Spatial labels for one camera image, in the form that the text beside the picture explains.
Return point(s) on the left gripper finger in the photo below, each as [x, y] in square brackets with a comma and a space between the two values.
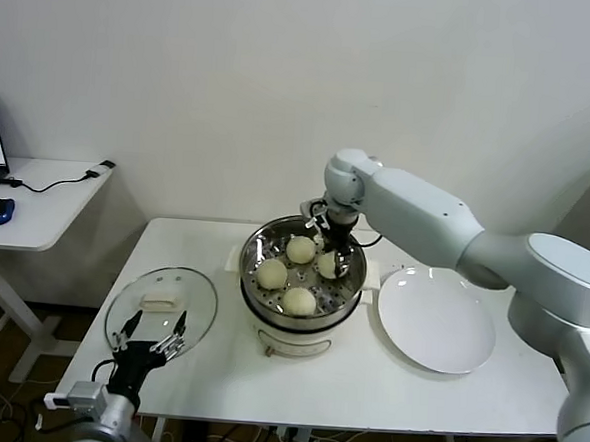
[123, 338]
[172, 344]

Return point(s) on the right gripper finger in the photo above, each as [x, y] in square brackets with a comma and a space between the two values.
[321, 240]
[343, 266]

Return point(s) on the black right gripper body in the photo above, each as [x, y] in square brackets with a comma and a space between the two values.
[340, 236]

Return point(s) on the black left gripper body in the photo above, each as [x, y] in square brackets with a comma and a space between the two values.
[131, 366]

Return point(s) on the white steamed baozi bun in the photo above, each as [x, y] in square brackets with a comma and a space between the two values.
[299, 302]
[327, 267]
[272, 275]
[300, 250]

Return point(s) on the round glass pot lid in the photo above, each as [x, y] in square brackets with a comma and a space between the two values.
[195, 295]

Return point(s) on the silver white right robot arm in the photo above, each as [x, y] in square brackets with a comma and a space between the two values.
[416, 203]

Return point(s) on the steel perforated steamer basket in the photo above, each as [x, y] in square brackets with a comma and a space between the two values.
[253, 248]

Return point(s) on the white electric cooker pot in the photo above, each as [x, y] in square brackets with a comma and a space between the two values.
[292, 341]

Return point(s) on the round white plate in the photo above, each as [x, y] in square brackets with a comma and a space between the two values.
[434, 320]

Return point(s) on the white side desk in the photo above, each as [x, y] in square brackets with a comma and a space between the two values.
[50, 216]

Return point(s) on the white power strip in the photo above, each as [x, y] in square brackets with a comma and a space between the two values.
[289, 433]

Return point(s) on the blue computer mouse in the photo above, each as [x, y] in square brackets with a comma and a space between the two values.
[0, 211]

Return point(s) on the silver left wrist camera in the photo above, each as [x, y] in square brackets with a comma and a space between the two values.
[84, 396]

